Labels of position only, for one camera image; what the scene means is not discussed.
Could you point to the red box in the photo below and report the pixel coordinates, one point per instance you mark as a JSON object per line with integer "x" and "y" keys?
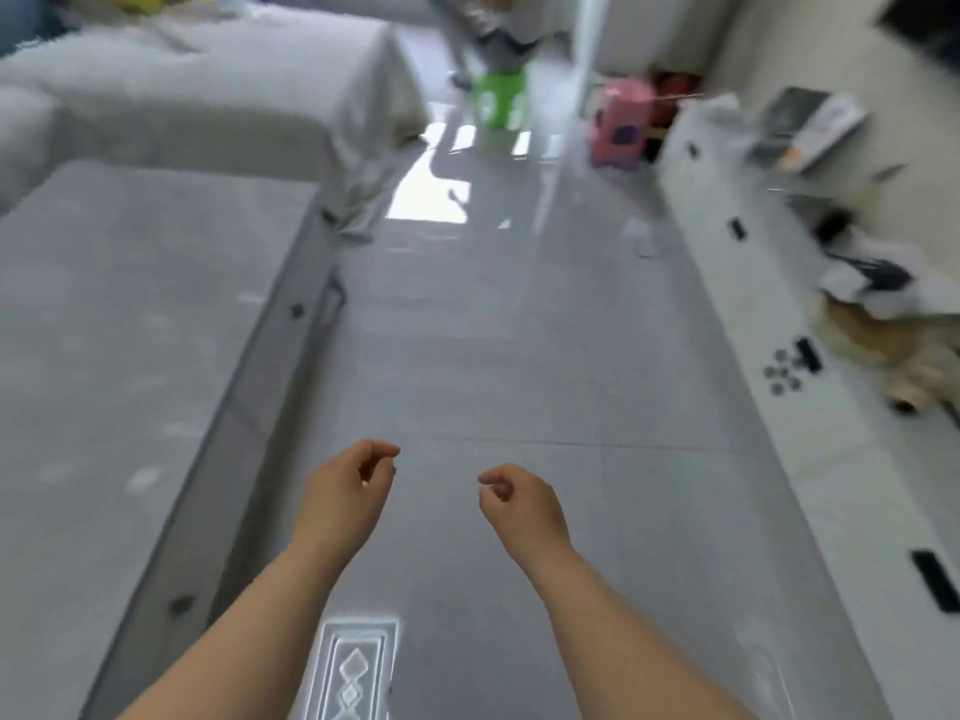
{"x": 675, "y": 97}

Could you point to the pink plastic stool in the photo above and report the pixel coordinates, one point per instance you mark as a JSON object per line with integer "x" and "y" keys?
{"x": 622, "y": 127}

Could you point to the white handwritten paper stack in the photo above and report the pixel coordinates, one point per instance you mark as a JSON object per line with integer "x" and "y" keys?
{"x": 877, "y": 273}

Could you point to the person's right hand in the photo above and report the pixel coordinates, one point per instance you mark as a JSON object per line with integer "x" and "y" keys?
{"x": 532, "y": 517}

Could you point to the yellow green bag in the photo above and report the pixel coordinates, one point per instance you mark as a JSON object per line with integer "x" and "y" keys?
{"x": 142, "y": 1}

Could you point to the grey marble table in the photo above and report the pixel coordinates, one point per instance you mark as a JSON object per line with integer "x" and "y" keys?
{"x": 112, "y": 367}

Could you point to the white calligraphy plaque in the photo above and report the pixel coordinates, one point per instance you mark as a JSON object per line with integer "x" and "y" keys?
{"x": 825, "y": 138}

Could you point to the person's right forearm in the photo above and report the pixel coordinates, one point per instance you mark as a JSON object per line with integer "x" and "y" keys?
{"x": 622, "y": 644}

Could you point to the person's left hand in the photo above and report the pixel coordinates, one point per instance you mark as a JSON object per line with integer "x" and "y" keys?
{"x": 345, "y": 502}

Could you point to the sofa with white cover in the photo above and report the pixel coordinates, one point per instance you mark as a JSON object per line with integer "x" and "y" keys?
{"x": 187, "y": 89}

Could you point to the black television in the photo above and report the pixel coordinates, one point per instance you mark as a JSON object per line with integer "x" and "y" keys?
{"x": 926, "y": 26}

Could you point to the green plastic stool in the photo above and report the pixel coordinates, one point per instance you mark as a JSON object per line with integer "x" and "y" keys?
{"x": 502, "y": 97}

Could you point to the golden flower-shaped snack tray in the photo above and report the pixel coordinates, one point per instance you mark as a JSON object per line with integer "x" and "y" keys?
{"x": 862, "y": 341}

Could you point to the teal cushion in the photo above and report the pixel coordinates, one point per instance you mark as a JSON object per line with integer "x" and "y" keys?
{"x": 19, "y": 18}

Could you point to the person's left forearm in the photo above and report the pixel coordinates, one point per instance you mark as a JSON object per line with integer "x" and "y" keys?
{"x": 232, "y": 644}

